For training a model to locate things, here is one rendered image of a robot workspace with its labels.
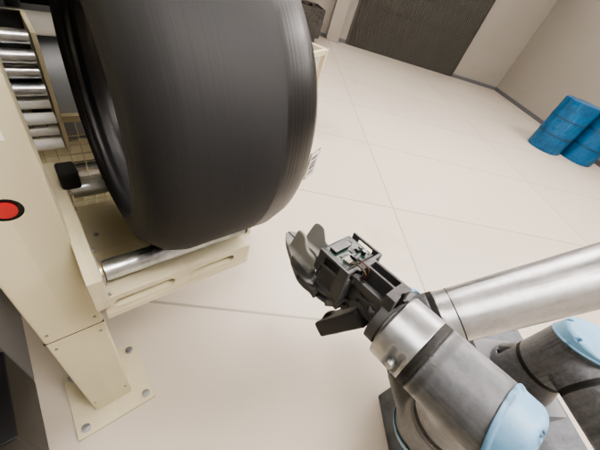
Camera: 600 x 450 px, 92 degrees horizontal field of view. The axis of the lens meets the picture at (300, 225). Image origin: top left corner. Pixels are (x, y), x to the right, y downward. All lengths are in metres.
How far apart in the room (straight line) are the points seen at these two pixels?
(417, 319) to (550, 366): 0.76
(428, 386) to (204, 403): 1.25
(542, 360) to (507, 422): 0.75
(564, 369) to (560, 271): 0.57
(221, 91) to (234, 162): 0.09
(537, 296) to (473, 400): 0.21
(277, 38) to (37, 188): 0.45
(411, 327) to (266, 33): 0.41
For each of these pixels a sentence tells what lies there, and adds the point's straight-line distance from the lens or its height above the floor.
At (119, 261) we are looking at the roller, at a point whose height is 0.92.
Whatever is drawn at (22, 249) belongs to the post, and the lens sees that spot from 0.73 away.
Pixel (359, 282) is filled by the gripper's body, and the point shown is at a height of 1.20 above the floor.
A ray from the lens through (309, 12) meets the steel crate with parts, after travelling 7.60.
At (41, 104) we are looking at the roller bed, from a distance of 1.02.
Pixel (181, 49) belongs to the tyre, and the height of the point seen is 1.36.
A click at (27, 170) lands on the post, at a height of 1.13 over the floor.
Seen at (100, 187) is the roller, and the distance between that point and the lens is 0.92.
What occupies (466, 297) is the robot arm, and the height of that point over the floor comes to 1.18.
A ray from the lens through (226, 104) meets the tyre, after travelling 0.41.
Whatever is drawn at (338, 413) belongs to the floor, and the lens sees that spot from 1.64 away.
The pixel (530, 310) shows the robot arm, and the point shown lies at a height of 1.21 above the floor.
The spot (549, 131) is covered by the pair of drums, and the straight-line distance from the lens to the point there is 6.94.
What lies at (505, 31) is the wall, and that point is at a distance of 10.28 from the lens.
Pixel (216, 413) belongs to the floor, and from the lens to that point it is 1.52.
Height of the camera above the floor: 1.48
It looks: 42 degrees down
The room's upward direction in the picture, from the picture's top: 20 degrees clockwise
